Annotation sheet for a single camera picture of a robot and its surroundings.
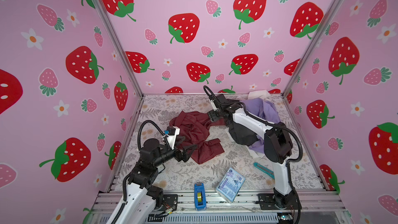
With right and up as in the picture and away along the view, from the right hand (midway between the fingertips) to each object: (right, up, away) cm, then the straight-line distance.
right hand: (213, 112), depth 96 cm
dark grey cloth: (+16, -13, -7) cm, 22 cm away
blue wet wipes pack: (+7, -35, -21) cm, 42 cm away
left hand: (-13, -13, -25) cm, 31 cm away
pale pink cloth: (+40, +13, +23) cm, 48 cm away
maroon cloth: (-11, -9, -4) cm, 15 cm away
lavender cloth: (+30, +1, -5) cm, 31 cm away
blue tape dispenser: (-8, -42, -25) cm, 49 cm away
